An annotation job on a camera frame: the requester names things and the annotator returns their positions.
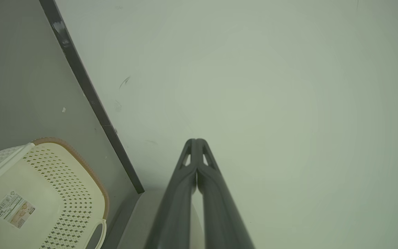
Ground barcode sticker label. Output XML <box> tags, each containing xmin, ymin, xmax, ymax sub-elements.
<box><xmin>0</xmin><ymin>191</ymin><xmax>36</xmax><ymax>229</ymax></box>

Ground cream perforated laundry basket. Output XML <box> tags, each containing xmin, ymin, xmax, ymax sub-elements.
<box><xmin>0</xmin><ymin>137</ymin><xmax>110</xmax><ymax>249</ymax></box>

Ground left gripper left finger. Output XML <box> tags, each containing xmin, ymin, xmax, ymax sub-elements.
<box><xmin>144</xmin><ymin>138</ymin><xmax>197</xmax><ymax>249</ymax></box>

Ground black wall baseboard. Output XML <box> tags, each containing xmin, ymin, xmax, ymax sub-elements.
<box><xmin>39</xmin><ymin>0</ymin><xmax>145</xmax><ymax>194</ymax></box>

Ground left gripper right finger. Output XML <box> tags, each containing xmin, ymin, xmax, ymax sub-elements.
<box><xmin>196</xmin><ymin>138</ymin><xmax>255</xmax><ymax>249</ymax></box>

